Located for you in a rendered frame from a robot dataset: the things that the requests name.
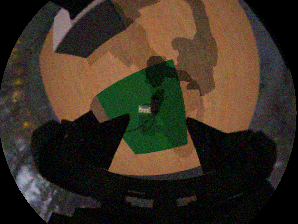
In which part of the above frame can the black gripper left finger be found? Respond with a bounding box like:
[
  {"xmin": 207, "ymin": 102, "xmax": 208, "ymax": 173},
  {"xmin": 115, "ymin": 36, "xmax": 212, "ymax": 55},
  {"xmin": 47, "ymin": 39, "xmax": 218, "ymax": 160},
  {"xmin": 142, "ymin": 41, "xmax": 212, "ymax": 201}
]
[{"xmin": 61, "ymin": 113, "xmax": 129, "ymax": 171}]

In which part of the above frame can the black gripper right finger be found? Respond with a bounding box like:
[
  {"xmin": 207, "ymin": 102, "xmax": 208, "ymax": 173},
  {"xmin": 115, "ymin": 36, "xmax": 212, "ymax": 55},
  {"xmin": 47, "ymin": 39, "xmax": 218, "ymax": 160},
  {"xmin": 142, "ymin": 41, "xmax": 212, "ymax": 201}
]
[{"xmin": 186, "ymin": 117, "xmax": 253, "ymax": 175}]

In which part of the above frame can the green flat board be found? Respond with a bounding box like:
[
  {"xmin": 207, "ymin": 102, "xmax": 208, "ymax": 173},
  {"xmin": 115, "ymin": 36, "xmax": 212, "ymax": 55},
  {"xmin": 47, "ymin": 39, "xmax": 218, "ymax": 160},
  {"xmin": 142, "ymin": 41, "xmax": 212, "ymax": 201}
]
[{"xmin": 97, "ymin": 59, "xmax": 188, "ymax": 155}]

